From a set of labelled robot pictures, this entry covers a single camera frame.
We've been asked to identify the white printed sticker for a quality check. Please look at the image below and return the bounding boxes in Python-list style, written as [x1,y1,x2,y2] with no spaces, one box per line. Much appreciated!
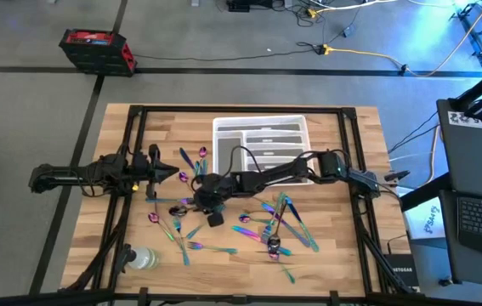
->
[447,110,482,133]

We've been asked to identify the yellow extension cable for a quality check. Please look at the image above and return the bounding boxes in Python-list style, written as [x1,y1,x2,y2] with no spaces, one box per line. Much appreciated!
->
[323,44,410,71]

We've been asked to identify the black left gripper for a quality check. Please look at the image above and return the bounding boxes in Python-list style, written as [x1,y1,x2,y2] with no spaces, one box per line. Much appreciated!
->
[132,144,180,201]

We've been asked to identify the black light stand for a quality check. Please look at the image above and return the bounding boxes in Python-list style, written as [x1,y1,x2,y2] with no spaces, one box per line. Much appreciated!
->
[448,0,482,76]

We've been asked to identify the clear plastic bottle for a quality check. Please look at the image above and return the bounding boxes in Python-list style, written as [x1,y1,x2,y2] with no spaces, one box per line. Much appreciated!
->
[126,246,161,272]

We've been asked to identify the red black toolbox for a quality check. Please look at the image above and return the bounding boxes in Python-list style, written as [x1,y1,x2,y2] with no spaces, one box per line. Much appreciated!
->
[58,28,138,78]

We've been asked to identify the black slanted cart strut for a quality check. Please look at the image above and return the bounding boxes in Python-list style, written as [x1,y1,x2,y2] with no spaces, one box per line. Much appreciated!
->
[400,172,453,212]

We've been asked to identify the white cutlery organizer tray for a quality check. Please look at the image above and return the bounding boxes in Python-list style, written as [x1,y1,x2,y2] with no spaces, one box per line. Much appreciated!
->
[213,114,315,187]

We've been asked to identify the iridescent cutlery pieces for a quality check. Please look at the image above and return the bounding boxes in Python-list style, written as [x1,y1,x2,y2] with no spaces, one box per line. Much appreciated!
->
[184,202,227,241]

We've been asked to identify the black hanging cable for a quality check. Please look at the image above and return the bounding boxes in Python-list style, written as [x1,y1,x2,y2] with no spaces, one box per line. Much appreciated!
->
[387,110,441,155]

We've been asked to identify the black power strip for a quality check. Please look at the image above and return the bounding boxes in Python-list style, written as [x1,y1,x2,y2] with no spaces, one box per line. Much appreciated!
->
[226,0,274,13]

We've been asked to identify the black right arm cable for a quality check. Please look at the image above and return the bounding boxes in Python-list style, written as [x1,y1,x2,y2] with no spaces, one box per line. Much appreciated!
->
[223,145,264,175]

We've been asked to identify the thin black floor cable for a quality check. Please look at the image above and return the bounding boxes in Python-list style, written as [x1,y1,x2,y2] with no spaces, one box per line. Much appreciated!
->
[133,47,325,63]

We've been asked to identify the black horizontal beam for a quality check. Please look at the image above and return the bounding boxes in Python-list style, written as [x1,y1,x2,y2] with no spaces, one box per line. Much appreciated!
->
[0,288,482,306]

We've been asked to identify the black laptop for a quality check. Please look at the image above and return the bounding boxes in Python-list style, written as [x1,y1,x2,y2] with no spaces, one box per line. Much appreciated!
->
[438,189,482,291]

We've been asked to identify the black Netgear router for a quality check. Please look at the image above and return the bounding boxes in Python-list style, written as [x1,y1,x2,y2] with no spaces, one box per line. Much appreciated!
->
[383,252,420,289]

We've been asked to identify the tan floor cable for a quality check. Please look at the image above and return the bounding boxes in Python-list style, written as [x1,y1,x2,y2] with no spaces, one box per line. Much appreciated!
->
[404,0,482,78]

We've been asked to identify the white floor cable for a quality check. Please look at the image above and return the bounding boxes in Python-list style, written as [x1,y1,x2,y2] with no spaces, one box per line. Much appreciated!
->
[306,0,399,14]

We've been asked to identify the white printed paper sign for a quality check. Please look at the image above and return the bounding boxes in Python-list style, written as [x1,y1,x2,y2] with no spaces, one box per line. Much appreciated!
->
[405,197,447,241]

